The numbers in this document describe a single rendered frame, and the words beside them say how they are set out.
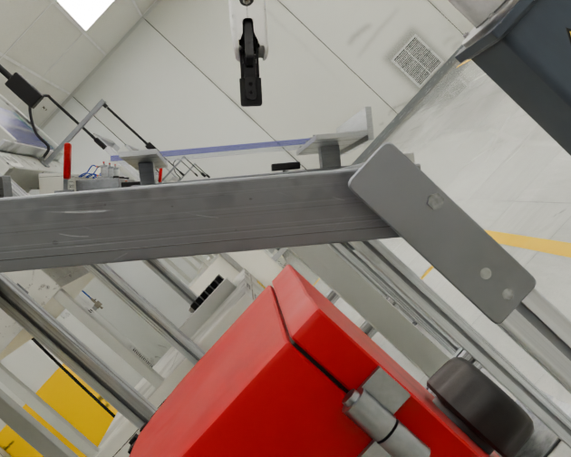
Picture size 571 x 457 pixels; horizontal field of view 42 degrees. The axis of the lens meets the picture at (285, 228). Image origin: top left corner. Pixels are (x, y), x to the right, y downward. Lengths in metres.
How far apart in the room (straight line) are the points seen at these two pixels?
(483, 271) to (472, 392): 0.36
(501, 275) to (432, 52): 8.54
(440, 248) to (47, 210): 0.32
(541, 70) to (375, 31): 7.81
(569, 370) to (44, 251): 0.44
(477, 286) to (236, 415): 0.43
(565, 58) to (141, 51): 7.85
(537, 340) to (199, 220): 0.29
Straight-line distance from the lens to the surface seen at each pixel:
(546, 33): 1.29
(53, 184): 2.34
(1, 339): 2.22
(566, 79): 1.29
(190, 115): 8.79
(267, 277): 5.67
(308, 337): 0.21
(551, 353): 0.66
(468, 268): 0.62
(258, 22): 1.10
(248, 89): 1.12
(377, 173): 0.60
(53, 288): 2.16
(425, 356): 1.64
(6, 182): 1.33
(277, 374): 0.21
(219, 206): 0.63
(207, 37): 8.91
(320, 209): 0.64
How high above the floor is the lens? 0.82
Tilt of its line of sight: 4 degrees down
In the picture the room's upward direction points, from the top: 47 degrees counter-clockwise
